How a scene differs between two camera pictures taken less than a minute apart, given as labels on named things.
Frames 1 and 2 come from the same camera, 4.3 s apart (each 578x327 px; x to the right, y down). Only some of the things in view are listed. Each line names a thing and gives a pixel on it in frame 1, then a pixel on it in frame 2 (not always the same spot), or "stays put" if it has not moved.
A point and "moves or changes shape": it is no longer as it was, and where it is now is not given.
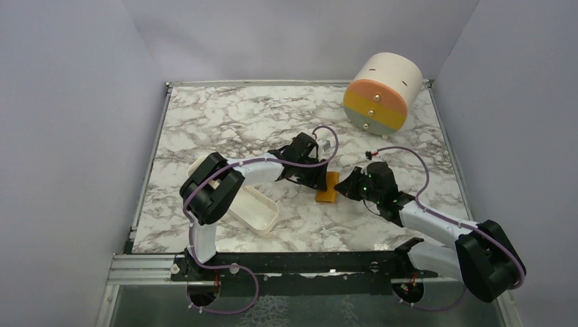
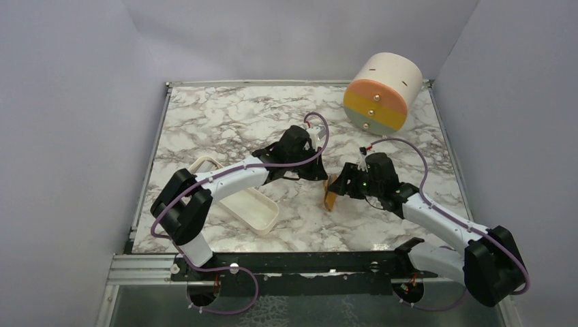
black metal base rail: [354, 265] stays put
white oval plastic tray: [250, 208] stays put
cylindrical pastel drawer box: [386, 86] stays put
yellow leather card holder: [330, 195] moves or changes shape
